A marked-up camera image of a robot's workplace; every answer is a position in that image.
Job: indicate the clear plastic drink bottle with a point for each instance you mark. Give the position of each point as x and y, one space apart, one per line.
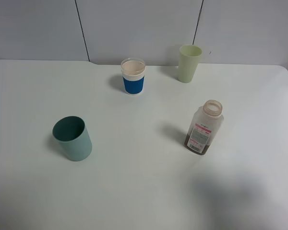
204 126

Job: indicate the blue sleeved clear cup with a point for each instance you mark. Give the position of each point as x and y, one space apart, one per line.
133 72

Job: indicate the teal green plastic cup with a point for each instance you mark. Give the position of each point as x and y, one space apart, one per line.
72 136

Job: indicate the light green plastic cup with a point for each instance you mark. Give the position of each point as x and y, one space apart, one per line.
188 62

